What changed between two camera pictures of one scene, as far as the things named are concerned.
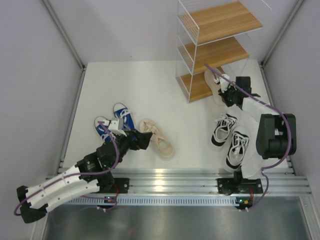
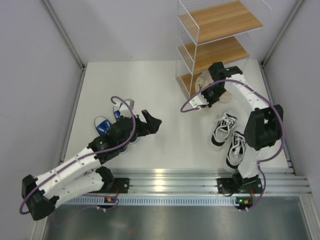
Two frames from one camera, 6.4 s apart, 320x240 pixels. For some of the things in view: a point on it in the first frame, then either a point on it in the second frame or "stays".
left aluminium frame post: x=49 y=7 stays
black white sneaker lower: x=238 y=145 stays
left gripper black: x=142 y=141 to x=151 y=127
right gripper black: x=230 y=87 to x=210 y=103
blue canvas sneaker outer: x=101 y=130 stays
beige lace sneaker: x=163 y=146 to x=204 y=79
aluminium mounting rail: x=280 y=180 stays
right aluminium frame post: x=299 y=3 stays
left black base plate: x=120 y=185 stays
